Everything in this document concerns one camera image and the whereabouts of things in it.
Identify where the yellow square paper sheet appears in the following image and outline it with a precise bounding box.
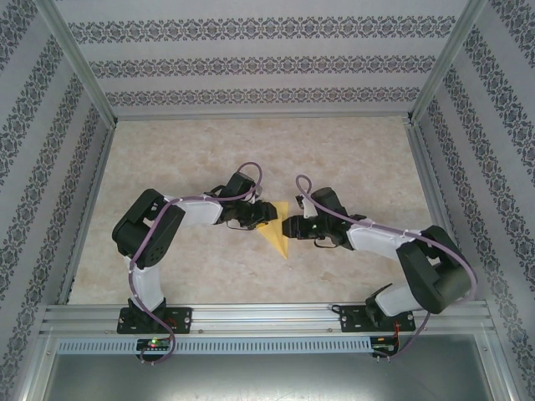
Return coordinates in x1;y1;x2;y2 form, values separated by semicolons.
255;201;291;261

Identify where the grey metal sheet panel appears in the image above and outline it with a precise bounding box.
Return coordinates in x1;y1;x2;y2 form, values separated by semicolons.
43;333;513;401

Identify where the circuit board with green light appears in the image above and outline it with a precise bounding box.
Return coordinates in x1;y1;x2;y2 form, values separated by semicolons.
136;338;172;352

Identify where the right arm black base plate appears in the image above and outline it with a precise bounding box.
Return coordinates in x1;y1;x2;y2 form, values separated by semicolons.
340;307;418;334

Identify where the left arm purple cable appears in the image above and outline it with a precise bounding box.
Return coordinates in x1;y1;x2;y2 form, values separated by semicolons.
127;161;265;364

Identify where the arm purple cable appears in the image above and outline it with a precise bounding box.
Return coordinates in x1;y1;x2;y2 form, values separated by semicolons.
294;174;480;360
127;161;265;364

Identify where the aluminium mounting rail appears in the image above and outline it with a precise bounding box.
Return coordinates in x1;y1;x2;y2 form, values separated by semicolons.
39;303;491;335

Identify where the aluminium table side rail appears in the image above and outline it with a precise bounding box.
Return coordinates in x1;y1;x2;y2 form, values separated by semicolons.
57;123;117;306
403;119;473;302

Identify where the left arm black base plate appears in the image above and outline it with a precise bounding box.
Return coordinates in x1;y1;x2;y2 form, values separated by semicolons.
116;307;194;335

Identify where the slotted grey cable duct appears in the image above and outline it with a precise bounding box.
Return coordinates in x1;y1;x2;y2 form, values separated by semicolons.
56;337;373;354

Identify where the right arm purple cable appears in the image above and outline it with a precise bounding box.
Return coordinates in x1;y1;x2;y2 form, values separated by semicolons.
294;174;480;360

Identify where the aluminium frame post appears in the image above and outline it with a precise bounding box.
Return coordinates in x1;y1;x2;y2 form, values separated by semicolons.
484;300;526;401
43;0;120;131
405;0;489;125
16;329;58;401

